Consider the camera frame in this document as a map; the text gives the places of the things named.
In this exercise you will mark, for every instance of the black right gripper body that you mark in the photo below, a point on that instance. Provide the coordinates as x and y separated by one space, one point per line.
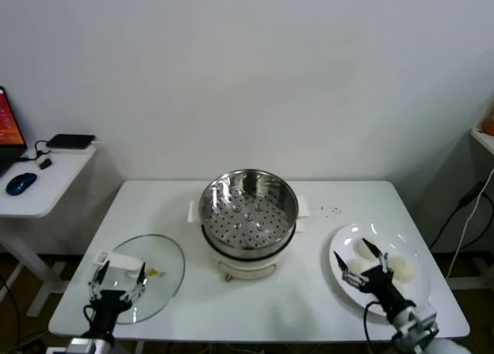
380 282

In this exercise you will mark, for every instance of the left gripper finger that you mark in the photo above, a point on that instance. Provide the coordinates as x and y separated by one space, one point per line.
98 280
141 280

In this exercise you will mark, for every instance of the orange object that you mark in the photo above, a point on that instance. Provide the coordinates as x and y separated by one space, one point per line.
489 124

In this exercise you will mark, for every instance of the dark crumbs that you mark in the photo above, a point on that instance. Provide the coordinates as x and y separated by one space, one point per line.
335 210

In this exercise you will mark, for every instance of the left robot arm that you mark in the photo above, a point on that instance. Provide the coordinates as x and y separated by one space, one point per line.
88 347

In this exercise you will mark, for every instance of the blue computer mouse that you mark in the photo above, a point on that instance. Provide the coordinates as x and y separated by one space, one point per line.
21 182

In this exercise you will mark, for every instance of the large white plate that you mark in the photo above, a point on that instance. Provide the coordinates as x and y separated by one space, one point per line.
349 236

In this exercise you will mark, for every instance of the small white desk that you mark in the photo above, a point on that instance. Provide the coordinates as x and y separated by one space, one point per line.
38 199

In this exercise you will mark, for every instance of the white electric cooker pot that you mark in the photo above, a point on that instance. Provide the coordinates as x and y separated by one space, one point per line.
247 263

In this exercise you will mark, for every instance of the flat black device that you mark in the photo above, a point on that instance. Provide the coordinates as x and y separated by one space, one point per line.
69 141

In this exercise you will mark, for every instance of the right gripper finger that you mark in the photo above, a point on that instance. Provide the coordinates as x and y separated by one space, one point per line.
384 261
353 278

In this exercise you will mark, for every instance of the stainless steel steamer basket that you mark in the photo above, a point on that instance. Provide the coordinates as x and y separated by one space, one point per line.
247 219

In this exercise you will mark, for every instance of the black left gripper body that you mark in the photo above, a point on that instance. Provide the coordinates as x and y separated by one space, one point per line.
114 302

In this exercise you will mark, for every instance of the laptop with red screen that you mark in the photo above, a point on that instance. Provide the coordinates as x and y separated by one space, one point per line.
7 126

